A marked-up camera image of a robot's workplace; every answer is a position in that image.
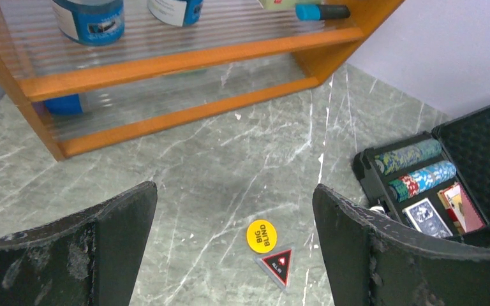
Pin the red blue chip row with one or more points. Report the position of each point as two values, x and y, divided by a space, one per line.
424 179

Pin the green blue chip row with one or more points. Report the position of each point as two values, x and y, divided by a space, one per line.
395 160

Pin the white green box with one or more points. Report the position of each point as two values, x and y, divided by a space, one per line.
285 4

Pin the yellow big blind button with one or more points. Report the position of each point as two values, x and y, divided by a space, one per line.
261 236

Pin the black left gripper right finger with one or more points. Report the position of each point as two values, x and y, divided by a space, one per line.
371 259

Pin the blue jar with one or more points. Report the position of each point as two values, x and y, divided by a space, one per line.
93 23
180 13

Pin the blue card deck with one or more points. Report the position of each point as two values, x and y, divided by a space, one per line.
424 218

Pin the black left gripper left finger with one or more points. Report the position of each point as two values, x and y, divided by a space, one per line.
91 257

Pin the orange wooden shelf rack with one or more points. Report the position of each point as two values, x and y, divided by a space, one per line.
158 76

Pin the blue object lower shelf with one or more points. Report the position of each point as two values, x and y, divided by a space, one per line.
64 105

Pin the black poker case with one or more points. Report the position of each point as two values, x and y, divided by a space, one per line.
465 143

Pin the triangular all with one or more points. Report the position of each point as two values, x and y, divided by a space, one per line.
277 265

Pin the black blue marker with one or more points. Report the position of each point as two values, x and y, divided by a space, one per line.
318 12

